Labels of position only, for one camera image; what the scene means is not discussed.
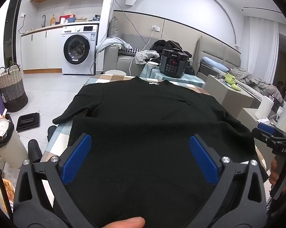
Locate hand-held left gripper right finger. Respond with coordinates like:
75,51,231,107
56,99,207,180
188,134,268,228

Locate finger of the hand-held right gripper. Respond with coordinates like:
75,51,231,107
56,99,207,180
257,122,280,136
252,128,276,148

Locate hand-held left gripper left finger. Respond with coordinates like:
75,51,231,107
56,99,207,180
13,134,96,228

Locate black knit sweater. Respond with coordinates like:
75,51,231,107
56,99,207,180
52,76,258,228

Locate person's right hand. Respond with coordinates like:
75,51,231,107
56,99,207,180
269,158,280,186

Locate person's left hand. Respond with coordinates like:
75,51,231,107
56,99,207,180
101,217,146,228

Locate white plastic container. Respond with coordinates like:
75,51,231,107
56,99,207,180
277,100,286,133

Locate white paper towel roll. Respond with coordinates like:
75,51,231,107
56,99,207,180
255,96,273,119

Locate black chair back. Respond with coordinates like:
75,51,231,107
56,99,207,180
47,125,57,142
28,139,42,163

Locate beige side cabinet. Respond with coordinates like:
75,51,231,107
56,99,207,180
206,74,262,108

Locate grey blanket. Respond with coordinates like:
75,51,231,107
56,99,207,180
228,67,283,102

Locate black plastic tray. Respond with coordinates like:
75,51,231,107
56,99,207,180
16,112,40,133

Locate green toy figure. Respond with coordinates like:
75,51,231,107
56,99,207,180
225,72,241,91

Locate white trash bin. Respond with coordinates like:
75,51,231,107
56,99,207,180
0,114,28,169

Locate teal checked cloth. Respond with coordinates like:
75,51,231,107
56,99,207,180
139,62,205,88

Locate white curtain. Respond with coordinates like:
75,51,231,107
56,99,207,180
243,15,280,86

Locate light blue pillow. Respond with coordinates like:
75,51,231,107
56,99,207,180
202,56,229,73

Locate woven laundry basket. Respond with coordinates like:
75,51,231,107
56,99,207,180
0,63,29,113

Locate white round stool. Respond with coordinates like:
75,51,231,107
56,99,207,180
105,69,130,75

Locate black electric heater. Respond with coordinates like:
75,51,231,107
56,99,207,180
159,49,188,78

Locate beige sofa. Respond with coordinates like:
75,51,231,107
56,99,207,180
103,36,243,81

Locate white washing machine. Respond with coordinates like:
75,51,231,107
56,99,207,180
62,24,99,75

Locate white lower kitchen cabinets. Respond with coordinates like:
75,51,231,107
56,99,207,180
21,30,63,74

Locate crumpled grey garment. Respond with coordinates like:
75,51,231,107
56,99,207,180
135,50,160,64

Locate black bag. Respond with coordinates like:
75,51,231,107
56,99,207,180
152,39,193,60

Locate grey upright pillow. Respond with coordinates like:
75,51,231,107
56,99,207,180
109,16,121,38

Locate red box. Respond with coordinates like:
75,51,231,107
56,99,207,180
59,15,74,24

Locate black tall cabinet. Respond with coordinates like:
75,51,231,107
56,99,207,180
4,0,23,69

